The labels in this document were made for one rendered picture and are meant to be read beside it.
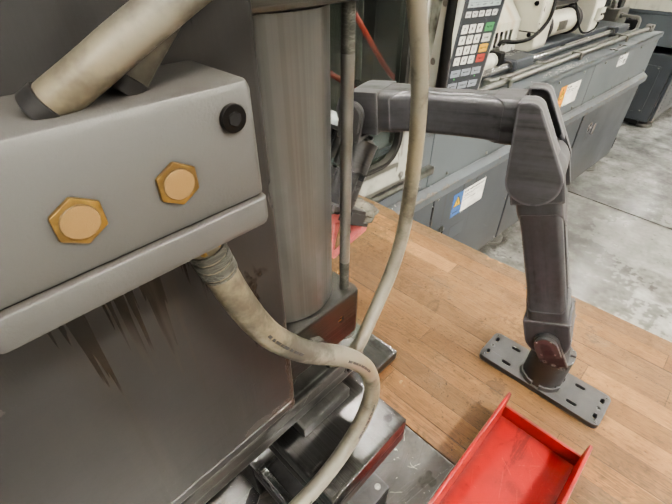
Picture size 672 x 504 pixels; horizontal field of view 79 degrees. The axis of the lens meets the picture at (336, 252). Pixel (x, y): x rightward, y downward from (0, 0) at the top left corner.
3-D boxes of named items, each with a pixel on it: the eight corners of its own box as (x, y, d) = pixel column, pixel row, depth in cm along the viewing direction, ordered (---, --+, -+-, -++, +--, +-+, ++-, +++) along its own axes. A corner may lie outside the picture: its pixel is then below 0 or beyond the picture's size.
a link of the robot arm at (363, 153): (318, 164, 63) (334, 121, 62) (332, 168, 69) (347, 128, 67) (356, 180, 61) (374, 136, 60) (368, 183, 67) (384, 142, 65)
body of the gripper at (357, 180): (299, 201, 64) (315, 156, 62) (334, 207, 72) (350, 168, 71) (330, 217, 60) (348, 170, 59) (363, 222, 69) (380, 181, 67)
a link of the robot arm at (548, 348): (536, 335, 60) (578, 350, 58) (545, 298, 66) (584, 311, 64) (524, 361, 64) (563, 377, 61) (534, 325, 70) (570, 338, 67)
